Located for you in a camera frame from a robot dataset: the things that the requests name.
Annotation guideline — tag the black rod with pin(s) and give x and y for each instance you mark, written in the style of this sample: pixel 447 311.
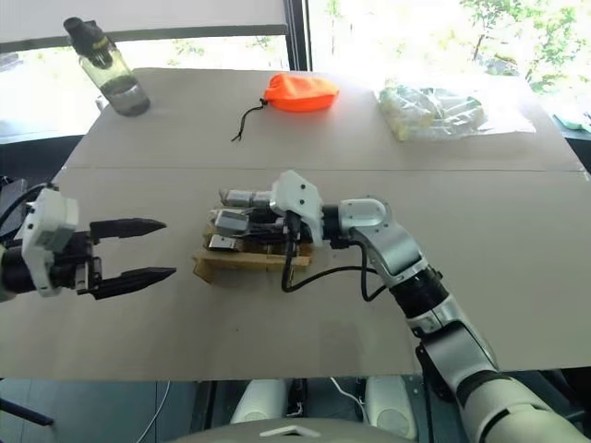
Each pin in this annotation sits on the black rod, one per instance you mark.
pixel 27 413

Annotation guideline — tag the long grey camera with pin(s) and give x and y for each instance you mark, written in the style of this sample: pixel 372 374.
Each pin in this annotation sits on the long grey camera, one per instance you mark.
pixel 242 197

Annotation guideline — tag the silver black camera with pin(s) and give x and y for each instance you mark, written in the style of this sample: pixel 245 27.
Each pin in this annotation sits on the silver black camera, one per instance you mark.
pixel 222 243

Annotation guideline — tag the clear plastic bag of items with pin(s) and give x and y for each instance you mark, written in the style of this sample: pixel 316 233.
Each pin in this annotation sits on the clear plastic bag of items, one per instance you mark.
pixel 429 111

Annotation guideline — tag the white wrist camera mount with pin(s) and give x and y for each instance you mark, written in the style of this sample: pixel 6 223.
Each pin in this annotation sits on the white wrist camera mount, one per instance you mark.
pixel 297 198
pixel 48 221

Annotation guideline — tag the dark window frame post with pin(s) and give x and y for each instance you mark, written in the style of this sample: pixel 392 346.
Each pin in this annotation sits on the dark window frame post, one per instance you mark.
pixel 300 32

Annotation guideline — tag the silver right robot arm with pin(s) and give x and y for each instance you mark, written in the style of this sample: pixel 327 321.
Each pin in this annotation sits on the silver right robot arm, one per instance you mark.
pixel 415 277

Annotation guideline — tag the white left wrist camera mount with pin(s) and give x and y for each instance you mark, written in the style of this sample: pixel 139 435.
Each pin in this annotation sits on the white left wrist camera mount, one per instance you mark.
pixel 48 221

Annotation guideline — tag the grey box camera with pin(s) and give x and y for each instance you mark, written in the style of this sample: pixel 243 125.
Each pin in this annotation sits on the grey box camera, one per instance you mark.
pixel 231 219

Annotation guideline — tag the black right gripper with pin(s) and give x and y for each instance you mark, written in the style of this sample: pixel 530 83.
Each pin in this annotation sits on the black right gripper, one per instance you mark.
pixel 281 226

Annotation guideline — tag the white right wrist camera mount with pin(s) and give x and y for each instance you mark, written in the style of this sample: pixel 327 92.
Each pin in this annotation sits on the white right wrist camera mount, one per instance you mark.
pixel 297 198

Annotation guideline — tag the green object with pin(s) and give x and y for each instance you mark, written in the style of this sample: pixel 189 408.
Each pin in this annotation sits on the green object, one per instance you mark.
pixel 575 121

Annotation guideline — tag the grey robot torso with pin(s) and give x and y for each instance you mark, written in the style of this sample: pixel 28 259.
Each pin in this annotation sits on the grey robot torso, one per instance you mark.
pixel 295 431

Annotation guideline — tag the white rounded robot leg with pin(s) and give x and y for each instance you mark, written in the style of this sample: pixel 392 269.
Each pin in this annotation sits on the white rounded robot leg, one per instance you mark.
pixel 390 406
pixel 258 399

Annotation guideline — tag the wooden block tray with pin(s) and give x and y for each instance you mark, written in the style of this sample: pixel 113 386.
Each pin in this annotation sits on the wooden block tray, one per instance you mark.
pixel 240 265

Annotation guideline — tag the clear bottle with black cap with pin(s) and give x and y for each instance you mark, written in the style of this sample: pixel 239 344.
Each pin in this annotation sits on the clear bottle with black cap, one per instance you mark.
pixel 111 74

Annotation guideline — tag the white roller blind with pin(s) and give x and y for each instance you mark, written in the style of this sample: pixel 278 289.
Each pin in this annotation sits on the white roller blind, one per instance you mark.
pixel 138 16

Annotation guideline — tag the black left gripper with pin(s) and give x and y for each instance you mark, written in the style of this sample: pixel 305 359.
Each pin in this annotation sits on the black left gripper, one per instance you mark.
pixel 76 265

